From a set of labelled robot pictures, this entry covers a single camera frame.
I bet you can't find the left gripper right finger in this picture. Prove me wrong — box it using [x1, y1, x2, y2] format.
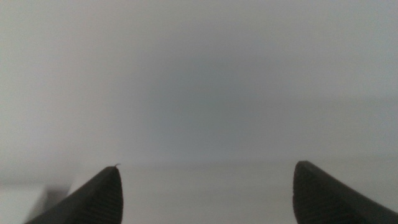
[292, 160, 398, 224]

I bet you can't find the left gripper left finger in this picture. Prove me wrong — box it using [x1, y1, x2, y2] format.
[24, 164, 124, 224]

